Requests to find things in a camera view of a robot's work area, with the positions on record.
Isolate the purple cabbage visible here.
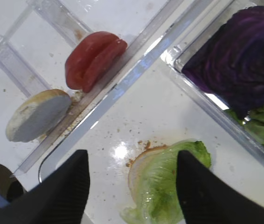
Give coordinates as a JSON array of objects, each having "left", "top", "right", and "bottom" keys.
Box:
[{"left": 182, "top": 6, "right": 264, "bottom": 118}]

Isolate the lower left clear holder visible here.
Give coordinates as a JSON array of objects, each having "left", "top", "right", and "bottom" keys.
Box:
[{"left": 0, "top": 35, "right": 51, "bottom": 98}]

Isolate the black object bottom left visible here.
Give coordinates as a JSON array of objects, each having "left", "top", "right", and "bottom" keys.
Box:
[{"left": 0, "top": 164, "right": 27, "bottom": 202}]

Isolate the tomato slice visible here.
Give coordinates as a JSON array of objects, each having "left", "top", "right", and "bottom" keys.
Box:
[
  {"left": 82, "top": 39, "right": 127, "bottom": 93},
  {"left": 65, "top": 31, "right": 118, "bottom": 90}
]

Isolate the right tomato slice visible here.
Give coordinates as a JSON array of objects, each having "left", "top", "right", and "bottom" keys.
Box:
[{"left": 82, "top": 39, "right": 127, "bottom": 93}]

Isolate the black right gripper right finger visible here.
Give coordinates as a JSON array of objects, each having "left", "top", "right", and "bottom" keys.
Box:
[{"left": 176, "top": 150, "right": 264, "bottom": 224}]

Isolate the left tomato slice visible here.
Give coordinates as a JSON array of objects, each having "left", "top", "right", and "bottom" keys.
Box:
[{"left": 65, "top": 31, "right": 118, "bottom": 90}]

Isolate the upper left clear holder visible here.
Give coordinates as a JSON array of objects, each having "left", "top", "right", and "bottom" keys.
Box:
[{"left": 27, "top": 0, "right": 94, "bottom": 47}]

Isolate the metal serving tray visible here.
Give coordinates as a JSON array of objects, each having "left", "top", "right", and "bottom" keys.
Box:
[{"left": 38, "top": 0, "right": 264, "bottom": 224}]

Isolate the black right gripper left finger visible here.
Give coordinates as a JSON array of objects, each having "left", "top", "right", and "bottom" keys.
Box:
[{"left": 0, "top": 150, "right": 90, "bottom": 224}]

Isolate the left inner clear rail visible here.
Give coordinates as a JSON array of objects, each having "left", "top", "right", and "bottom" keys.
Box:
[{"left": 13, "top": 0, "right": 198, "bottom": 177}]

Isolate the clear holder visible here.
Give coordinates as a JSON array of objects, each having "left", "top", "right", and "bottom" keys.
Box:
[
  {"left": 0, "top": 35, "right": 51, "bottom": 98},
  {"left": 27, "top": 0, "right": 94, "bottom": 47}
]

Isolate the clear plastic vegetable box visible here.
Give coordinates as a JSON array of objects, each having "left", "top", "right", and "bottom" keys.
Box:
[{"left": 166, "top": 0, "right": 264, "bottom": 165}]

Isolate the green lettuce leaf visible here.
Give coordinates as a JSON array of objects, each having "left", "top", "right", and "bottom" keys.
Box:
[{"left": 120, "top": 141, "right": 211, "bottom": 224}]

